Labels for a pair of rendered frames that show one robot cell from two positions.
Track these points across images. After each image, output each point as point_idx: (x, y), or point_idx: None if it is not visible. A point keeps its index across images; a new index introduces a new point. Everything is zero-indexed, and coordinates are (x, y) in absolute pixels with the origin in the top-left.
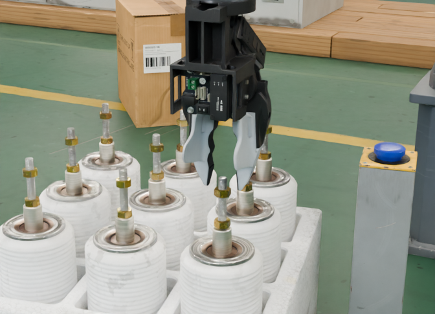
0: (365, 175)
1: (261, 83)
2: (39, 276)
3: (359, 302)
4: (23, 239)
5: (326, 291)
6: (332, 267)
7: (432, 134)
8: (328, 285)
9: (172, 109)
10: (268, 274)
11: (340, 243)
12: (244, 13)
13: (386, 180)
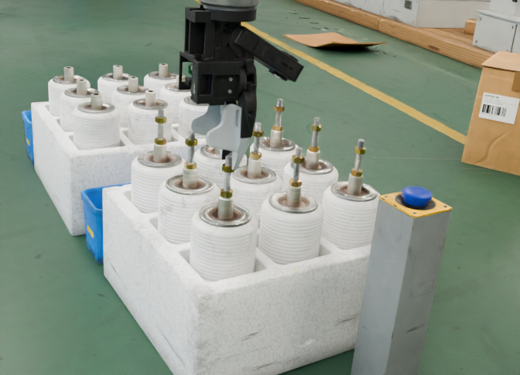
0: (381, 207)
1: (248, 85)
2: (142, 191)
3: (364, 322)
4: (140, 162)
5: (429, 327)
6: (463, 315)
7: None
8: (439, 324)
9: (179, 86)
10: (288, 260)
11: (501, 303)
12: (224, 20)
13: (394, 218)
